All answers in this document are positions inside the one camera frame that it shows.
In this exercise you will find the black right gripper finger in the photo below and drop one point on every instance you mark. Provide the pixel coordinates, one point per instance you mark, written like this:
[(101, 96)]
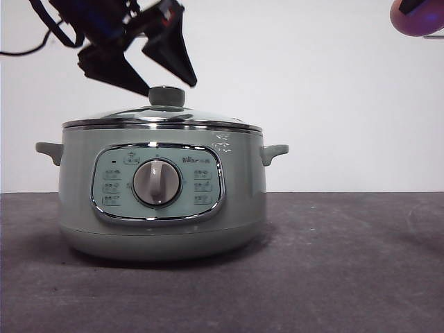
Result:
[(411, 5)]

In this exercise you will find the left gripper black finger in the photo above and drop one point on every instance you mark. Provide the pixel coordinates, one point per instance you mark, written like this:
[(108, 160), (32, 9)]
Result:
[(111, 66), (170, 52)]

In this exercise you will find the brown egg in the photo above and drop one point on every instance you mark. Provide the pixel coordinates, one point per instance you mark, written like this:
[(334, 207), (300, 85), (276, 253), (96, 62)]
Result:
[(416, 24)]

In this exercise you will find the glass lid with green knob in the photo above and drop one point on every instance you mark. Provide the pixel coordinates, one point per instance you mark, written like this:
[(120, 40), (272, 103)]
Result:
[(166, 95)]

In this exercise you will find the sage green electric cooking pot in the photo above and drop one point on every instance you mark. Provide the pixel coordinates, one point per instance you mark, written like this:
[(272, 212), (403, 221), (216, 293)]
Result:
[(74, 180)]

